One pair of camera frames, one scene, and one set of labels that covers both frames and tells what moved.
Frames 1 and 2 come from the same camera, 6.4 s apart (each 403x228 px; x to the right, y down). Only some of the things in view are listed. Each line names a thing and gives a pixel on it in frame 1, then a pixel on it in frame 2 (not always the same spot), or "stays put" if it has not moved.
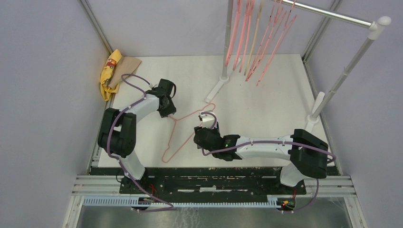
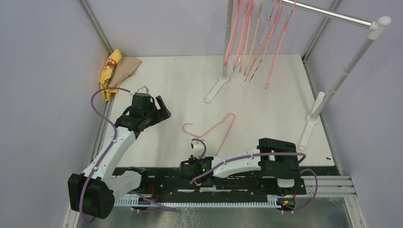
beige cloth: [126, 65] stays put
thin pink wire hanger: [174, 130] -> [201, 136]
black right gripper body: [215, 131] -> [194, 160]
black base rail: [207, 180] stays put
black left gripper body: [169, 109] -> [153, 115]
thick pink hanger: [241, 33] stays put
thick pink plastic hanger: [237, 16] stays put
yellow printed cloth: [106, 75] stays put
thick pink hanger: [246, 33] stays put
